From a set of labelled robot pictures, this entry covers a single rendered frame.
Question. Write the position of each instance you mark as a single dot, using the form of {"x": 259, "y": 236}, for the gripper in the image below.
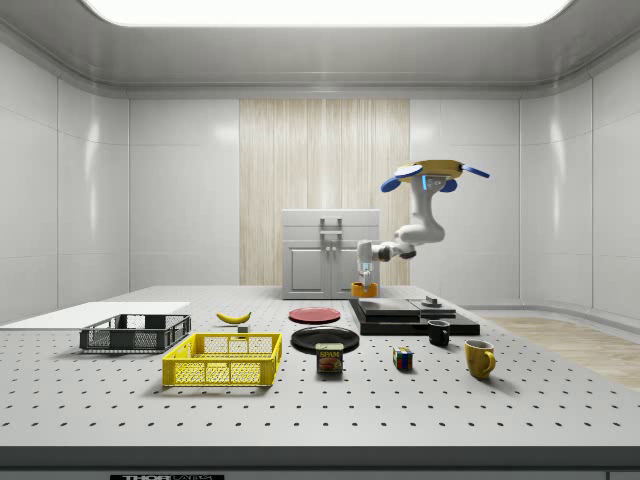
{"x": 367, "y": 276}

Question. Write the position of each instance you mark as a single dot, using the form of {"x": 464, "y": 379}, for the yellow bowl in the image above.
{"x": 357, "y": 291}

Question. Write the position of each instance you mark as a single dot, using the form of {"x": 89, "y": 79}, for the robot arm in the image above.
{"x": 425, "y": 215}

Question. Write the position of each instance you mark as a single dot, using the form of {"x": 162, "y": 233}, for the black stove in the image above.
{"x": 390, "y": 312}

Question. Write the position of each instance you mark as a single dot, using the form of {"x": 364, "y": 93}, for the white cabinet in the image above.
{"x": 310, "y": 265}

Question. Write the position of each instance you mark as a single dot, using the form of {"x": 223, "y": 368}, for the red plate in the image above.
{"x": 315, "y": 315}

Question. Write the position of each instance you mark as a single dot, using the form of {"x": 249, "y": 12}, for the black plate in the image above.
{"x": 310, "y": 337}

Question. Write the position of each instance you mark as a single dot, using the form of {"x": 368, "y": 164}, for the puzzle cube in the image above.
{"x": 403, "y": 359}

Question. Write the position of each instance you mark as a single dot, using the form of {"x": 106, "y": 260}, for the flat-sided can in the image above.
{"x": 329, "y": 360}

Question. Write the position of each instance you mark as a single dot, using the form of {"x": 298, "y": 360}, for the black mug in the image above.
{"x": 438, "y": 334}

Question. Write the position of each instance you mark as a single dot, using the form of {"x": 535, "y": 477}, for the yellow mug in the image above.
{"x": 477, "y": 361}

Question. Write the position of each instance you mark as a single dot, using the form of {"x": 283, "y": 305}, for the banana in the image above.
{"x": 233, "y": 318}

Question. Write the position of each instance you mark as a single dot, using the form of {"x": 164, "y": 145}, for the yellow basket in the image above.
{"x": 220, "y": 372}

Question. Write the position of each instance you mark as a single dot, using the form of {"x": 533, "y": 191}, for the dark grey basket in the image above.
{"x": 125, "y": 340}

